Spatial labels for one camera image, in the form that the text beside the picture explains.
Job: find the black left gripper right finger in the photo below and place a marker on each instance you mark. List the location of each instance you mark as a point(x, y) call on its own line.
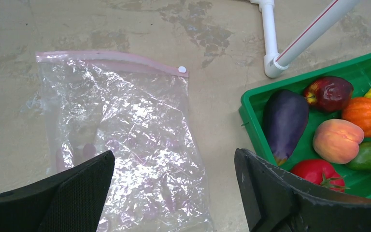
point(275, 200)

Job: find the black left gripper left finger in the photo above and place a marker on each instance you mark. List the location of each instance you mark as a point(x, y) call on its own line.
point(70, 201)

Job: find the green plastic tray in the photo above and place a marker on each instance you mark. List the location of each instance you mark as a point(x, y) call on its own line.
point(357, 71)

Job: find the toy peach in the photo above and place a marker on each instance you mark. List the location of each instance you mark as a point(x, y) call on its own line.
point(337, 140)

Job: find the white PVC pipe frame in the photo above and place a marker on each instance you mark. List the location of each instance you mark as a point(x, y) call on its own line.
point(276, 63)

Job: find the red toy tomato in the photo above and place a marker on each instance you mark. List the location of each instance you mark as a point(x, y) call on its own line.
point(320, 172)

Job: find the clear zip top bag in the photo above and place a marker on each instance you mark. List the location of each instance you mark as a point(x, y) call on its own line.
point(95, 101)

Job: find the purple toy eggplant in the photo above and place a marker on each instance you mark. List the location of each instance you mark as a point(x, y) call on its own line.
point(285, 118)

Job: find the dark red toy apple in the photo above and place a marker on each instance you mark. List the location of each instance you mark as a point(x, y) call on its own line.
point(329, 94)

